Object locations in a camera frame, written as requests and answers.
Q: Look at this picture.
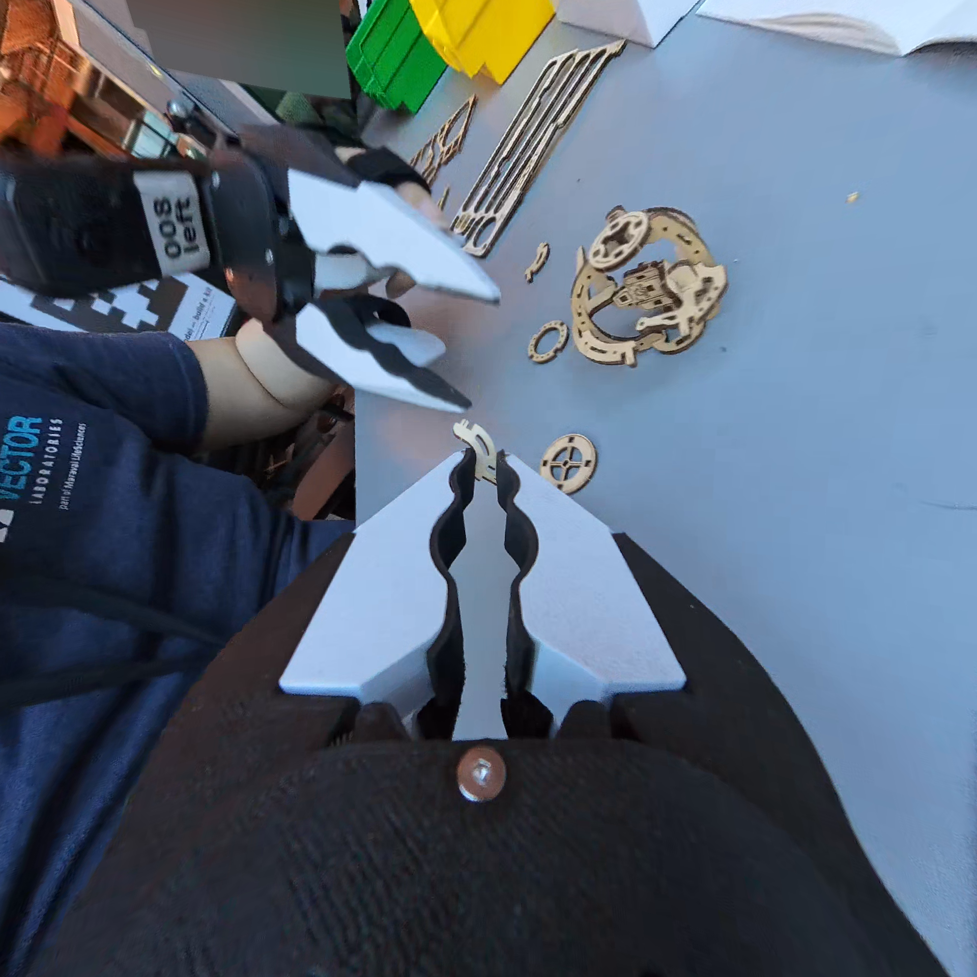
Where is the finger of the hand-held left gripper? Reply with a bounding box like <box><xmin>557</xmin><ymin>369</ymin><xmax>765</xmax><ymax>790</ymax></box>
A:
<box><xmin>292</xmin><ymin>299</ymin><xmax>474</xmax><ymax>415</ymax></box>
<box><xmin>286</xmin><ymin>168</ymin><xmax>502</xmax><ymax>306</ymax></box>

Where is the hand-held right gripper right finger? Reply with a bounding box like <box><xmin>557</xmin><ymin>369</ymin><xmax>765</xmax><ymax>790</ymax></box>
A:
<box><xmin>496</xmin><ymin>449</ymin><xmax>685</xmax><ymax>735</ymax></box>

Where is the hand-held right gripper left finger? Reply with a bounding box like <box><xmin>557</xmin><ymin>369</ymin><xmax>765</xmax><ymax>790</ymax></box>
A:
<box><xmin>278</xmin><ymin>449</ymin><xmax>468</xmax><ymax>740</ymax></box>

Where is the small hooked wooden part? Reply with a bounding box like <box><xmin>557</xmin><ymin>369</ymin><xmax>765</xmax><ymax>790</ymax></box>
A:
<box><xmin>452</xmin><ymin>420</ymin><xmax>502</xmax><ymax>487</ymax></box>

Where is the small wooden model assembly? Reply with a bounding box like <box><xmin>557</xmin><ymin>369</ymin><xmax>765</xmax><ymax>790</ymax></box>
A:
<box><xmin>571</xmin><ymin>206</ymin><xmax>730</xmax><ymax>369</ymax></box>

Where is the person's left hand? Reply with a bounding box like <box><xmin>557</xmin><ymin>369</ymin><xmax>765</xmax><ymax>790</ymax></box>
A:
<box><xmin>235</xmin><ymin>187</ymin><xmax>453</xmax><ymax>419</ymax></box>

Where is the spoked wooden wheel disc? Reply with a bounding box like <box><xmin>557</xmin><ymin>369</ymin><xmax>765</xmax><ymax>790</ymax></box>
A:
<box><xmin>539</xmin><ymin>433</ymin><xmax>598</xmax><ymax>496</ymax></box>

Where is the green plastic bin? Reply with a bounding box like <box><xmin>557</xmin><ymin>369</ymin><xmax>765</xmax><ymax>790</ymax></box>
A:
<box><xmin>346</xmin><ymin>0</ymin><xmax>447</xmax><ymax>116</ymax></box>

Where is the yellow plastic bin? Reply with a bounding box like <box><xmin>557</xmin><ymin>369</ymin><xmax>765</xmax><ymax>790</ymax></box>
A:
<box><xmin>410</xmin><ymin>0</ymin><xmax>557</xmax><ymax>85</ymax></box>

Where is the white cardboard box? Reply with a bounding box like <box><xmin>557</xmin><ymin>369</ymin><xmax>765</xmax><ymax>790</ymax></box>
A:
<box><xmin>557</xmin><ymin>0</ymin><xmax>703</xmax><ymax>48</ymax></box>

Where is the white assembly instruction booklet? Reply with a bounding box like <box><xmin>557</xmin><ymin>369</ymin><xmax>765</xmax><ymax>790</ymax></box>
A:
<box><xmin>696</xmin><ymin>0</ymin><xmax>977</xmax><ymax>58</ymax></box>

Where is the long wooden part frame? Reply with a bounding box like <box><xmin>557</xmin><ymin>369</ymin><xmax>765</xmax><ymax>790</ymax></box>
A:
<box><xmin>450</xmin><ymin>38</ymin><xmax>627</xmax><ymax>259</ymax></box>

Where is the short wooden part frame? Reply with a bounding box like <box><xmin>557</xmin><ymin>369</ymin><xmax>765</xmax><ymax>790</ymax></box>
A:
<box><xmin>408</xmin><ymin>95</ymin><xmax>479</xmax><ymax>188</ymax></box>

